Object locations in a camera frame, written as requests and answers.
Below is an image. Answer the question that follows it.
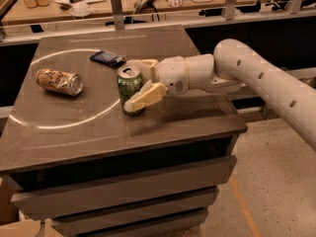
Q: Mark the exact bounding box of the metal upright post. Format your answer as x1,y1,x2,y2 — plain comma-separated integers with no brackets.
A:
111,0,124,31

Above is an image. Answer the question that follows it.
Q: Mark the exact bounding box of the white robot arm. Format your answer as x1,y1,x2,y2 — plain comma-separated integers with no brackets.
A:
122,39,316,149

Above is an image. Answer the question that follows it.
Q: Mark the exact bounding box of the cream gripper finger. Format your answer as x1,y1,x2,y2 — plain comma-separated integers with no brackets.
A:
126,59,159,82
123,80,168,113

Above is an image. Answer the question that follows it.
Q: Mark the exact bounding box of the grey drawer cabinet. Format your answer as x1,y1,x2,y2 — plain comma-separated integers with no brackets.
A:
0,26,246,237

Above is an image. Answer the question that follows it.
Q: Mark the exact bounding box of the green soda can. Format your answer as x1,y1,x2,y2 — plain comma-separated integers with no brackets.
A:
117,65,143,107

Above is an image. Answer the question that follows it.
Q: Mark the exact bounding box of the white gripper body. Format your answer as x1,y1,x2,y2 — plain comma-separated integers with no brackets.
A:
155,56,189,95

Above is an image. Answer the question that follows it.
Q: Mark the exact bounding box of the orange soda can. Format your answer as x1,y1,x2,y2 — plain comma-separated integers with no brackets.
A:
36,68,83,96

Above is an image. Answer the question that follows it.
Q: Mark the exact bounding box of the dark blue snack packet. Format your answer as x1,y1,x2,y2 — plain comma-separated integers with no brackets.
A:
90,50,124,67

